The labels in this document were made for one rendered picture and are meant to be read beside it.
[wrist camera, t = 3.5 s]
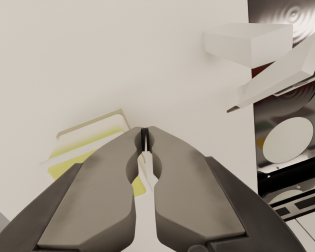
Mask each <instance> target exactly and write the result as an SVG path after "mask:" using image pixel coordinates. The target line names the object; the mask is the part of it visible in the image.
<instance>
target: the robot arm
mask: <svg viewBox="0 0 315 252"><path fill-rule="evenodd" d="M145 144H146V145H147V152H148V151H149V152H150V153H151V154H152V166H153V174H154V175H155V176H156V178H157V179H158V181H157V183H156V184H155V185H154V208H155V224H156V235H157V239H158V240H159V242H160V243H161V244H163V245H165V246H166V247H168V248H170V249H172V250H174V251H176V252H307V251H306V250H305V248H304V247H303V245H302V244H301V242H300V241H299V239H298V238H297V237H296V235H295V234H294V232H293V231H292V230H291V229H290V227H289V226H288V225H287V224H286V222H285V221H284V220H283V219H282V218H281V217H280V216H279V214H278V213H277V212H276V211H275V210H274V209H273V208H272V207H271V206H270V205H269V204H268V203H267V202H266V201H265V200H264V199H263V198H261V197H260V196H259V195H258V194H257V193H256V192H255V191H253V190H252V189H251V188H250V187H248V186H247V185H246V184H245V183H244V182H242V181H241V180H240V179H239V178H238V177H236V176H235V175H234V174H233V173H232V172H230V171H229V170H228V169H227V168H225V167H224V166H223V165H222V164H221V163H219V162H218V161H217V160H216V159H215V158H213V157H212V156H204V155H203V154H202V153H201V152H200V151H198V150H197V149H196V148H194V147H193V146H192V145H190V144H188V143H187V142H185V141H184V140H182V139H180V138H178V137H176V136H174V135H172V134H170V133H168V132H166V131H164V130H162V129H160V128H158V127H156V126H149V127H146V128H144V127H139V126H136V127H134V128H132V129H130V130H128V131H127V132H125V133H123V134H121V135H120V136H118V137H116V138H115V139H113V140H111V141H109V142H108V143H106V144H104V145H103V146H101V147H100V148H99V149H97V150H96V151H95V152H94V153H92V154H91V155H90V156H89V157H88V158H87V159H86V160H85V161H84V162H83V163H75V164H73V165H72V166H71V167H70V168H69V169H68V170H67V171H66V172H64V173H63V174H62V175H61V176H60V177H59V178H58V179H57V180H55V181H54V182H53V183H52V184H51V185H50V186H49V187H47V188H46V189H45V190H44V191H43V192H42V193H41V194H40V195H38V196H37V197H36V198H35V199H34V200H33V201H32V202H31V203H29V204H28V205H27V206H26V207H25V208H24V209H23V210H22V211H21V212H20V213H19V214H18V215H17V216H16V217H15V218H14V219H13V220H12V221H11V222H10V223H9V224H8V225H7V226H6V227H5V228H4V229H3V230H2V231H1V233H0V252H121V251H123V250H124V249H126V248H127V247H129V246H130V245H131V244H132V242H133V241H134V238H135V230H136V219H137V215H136V206H135V197H134V188H133V186H132V183H133V181H134V180H135V178H136V177H137V176H138V175H139V167H138V157H139V156H140V154H141V153H142V152H145Z"/></svg>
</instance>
